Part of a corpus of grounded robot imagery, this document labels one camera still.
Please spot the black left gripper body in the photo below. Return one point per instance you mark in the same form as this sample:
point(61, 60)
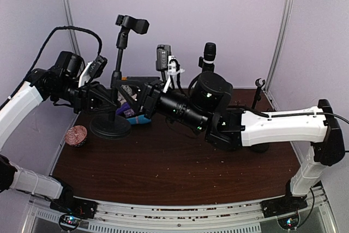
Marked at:
point(80, 97)

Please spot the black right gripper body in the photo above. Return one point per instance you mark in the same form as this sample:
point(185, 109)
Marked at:
point(150, 85)

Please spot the purple microphone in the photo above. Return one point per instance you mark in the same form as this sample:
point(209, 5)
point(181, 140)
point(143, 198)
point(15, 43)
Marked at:
point(124, 107)

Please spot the black stand with glitter microphone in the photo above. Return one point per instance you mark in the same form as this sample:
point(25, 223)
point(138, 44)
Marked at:
point(113, 126)

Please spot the blue microphone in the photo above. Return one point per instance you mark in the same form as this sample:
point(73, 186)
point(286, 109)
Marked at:
point(140, 119)

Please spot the black microphone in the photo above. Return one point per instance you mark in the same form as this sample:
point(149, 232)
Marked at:
point(206, 63)

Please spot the black stand for pink microphone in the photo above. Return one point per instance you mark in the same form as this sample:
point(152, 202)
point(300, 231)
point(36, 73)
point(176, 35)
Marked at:
point(259, 86)

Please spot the black stand with blue microphone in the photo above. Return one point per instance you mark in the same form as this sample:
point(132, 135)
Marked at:
point(260, 148)

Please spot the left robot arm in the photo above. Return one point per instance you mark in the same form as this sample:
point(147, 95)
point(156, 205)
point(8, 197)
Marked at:
point(69, 79)

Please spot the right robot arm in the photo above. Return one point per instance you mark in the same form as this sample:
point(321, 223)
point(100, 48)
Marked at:
point(207, 109)

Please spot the red patterned small bowl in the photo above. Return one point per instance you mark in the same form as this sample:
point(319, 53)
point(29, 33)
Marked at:
point(76, 136)

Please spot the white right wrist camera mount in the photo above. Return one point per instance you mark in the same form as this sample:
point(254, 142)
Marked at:
point(173, 70)

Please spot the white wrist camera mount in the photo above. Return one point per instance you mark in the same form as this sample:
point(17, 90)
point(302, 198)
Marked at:
point(173, 70)
point(85, 76)

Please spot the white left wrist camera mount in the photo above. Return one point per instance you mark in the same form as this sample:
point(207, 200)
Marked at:
point(85, 76)

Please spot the aluminium corner frame post left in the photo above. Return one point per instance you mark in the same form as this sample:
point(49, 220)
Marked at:
point(70, 22)

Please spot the aluminium corner frame post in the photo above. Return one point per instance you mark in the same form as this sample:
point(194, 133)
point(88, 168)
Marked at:
point(285, 19)
point(70, 22)

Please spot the aluminium corner frame post right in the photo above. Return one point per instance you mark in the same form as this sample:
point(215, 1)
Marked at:
point(285, 19)

